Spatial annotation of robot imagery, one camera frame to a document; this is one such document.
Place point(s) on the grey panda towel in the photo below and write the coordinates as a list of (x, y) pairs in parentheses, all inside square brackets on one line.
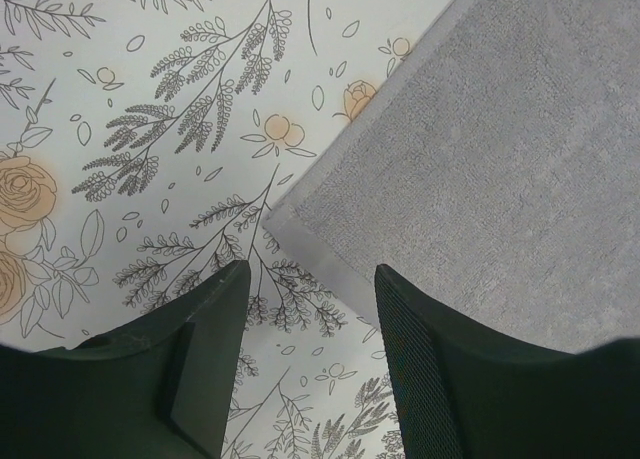
[(497, 170)]

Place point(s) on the floral patterned table mat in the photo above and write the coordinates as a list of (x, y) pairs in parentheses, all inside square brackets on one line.
[(143, 142)]

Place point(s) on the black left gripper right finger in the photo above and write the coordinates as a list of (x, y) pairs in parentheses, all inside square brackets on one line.
[(464, 390)]

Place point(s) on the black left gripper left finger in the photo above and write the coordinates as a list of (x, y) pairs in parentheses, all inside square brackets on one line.
[(157, 387)]

